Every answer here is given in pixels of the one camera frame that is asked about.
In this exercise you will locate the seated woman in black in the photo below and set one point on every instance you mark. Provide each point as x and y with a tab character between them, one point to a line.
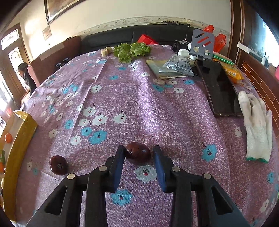
22	69

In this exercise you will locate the red orange plastic bag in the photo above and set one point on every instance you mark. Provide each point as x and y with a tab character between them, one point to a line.
220	40

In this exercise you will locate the pale cut fruit chunk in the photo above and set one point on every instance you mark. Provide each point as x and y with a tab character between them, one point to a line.
107	51

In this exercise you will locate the black smartphone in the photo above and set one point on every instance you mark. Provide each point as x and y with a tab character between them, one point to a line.
222	95

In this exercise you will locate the red paper box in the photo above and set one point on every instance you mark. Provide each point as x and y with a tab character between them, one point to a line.
147	40

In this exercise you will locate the yellow edged white tray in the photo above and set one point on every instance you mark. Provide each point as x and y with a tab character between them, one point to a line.
22	127

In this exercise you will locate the small wall plaque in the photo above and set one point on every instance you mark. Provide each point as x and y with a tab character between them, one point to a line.
47	33

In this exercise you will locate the green lettuce leaf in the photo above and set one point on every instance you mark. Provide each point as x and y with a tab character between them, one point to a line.
127	52

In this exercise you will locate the framed horse painting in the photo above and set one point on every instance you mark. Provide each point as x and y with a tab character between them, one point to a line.
55	8

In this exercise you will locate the clear plastic bag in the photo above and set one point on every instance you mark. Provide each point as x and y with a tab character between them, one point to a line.
177	64

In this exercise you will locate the orange snack packet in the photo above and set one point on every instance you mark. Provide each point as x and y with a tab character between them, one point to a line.
232	72

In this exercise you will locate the maroon armchair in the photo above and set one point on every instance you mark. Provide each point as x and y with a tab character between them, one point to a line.
43	66

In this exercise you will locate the far tangerine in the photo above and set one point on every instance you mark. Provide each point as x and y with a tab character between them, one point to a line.
8	138

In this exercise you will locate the wooden glass door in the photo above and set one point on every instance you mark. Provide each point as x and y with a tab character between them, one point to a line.
13	53

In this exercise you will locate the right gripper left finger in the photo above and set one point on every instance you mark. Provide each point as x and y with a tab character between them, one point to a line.
63	206

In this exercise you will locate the grey phone stand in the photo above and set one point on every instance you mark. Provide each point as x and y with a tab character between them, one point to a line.
202	44

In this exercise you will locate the purple floral tablecloth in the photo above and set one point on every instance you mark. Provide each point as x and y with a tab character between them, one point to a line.
93	104

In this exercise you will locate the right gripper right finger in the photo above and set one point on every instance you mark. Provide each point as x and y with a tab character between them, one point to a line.
214	206

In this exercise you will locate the black leather sofa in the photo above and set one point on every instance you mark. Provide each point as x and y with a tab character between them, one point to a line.
164	34

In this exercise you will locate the dark red plum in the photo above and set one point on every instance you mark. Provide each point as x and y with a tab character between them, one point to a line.
137	153
58	165

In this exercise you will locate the white cotton glove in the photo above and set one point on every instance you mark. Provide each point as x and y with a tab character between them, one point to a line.
258	124

